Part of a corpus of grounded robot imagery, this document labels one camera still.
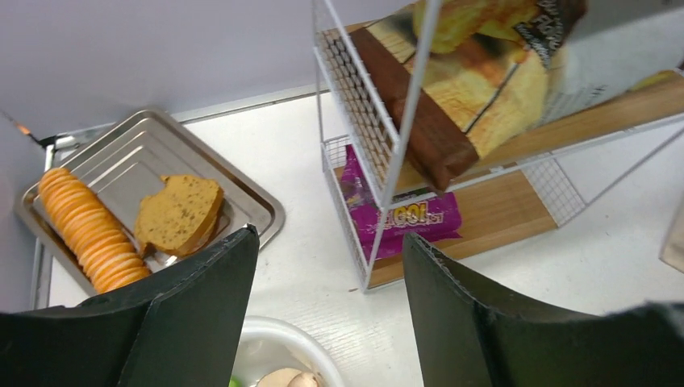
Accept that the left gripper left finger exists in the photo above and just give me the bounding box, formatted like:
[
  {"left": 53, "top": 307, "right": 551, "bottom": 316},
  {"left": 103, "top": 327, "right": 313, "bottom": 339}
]
[{"left": 1, "top": 225, "right": 260, "bottom": 386}]

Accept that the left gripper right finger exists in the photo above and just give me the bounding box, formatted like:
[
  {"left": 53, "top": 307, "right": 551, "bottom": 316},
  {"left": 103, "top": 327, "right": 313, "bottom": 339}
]
[{"left": 402, "top": 234, "right": 683, "bottom": 386}]

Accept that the purple snack packet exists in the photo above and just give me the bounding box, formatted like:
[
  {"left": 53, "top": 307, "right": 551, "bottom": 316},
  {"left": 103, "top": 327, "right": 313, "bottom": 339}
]
[{"left": 340, "top": 145, "right": 462, "bottom": 260}]

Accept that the beige canvas tote bag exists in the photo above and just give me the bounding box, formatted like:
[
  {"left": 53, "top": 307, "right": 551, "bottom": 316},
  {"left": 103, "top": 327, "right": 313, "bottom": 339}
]
[{"left": 659, "top": 200, "right": 684, "bottom": 273}]

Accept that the white plastic basin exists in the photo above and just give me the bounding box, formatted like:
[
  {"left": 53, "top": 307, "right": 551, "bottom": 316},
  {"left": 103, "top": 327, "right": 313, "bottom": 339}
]
[{"left": 231, "top": 316, "right": 348, "bottom": 387}]

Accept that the stack of round crackers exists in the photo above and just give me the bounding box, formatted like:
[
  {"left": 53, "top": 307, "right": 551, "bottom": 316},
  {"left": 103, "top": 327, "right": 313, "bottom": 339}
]
[{"left": 38, "top": 168, "right": 151, "bottom": 293}]

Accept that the slice of brown bread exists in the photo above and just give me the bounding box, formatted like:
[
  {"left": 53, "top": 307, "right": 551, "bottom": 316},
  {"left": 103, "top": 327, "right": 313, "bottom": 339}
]
[{"left": 133, "top": 174, "right": 223, "bottom": 257}]

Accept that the metal tray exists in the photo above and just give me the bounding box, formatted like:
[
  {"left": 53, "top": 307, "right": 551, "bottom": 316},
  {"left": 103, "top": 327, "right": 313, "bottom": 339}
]
[{"left": 14, "top": 108, "right": 286, "bottom": 299}]

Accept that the white brown snack bag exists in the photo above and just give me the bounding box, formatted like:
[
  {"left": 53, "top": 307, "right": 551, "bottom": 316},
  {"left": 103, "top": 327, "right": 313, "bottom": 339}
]
[{"left": 348, "top": 0, "right": 684, "bottom": 194}]

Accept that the white wire shelf rack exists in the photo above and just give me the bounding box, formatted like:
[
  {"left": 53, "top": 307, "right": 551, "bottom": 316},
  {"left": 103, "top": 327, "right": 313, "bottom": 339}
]
[{"left": 312, "top": 1, "right": 683, "bottom": 289}]

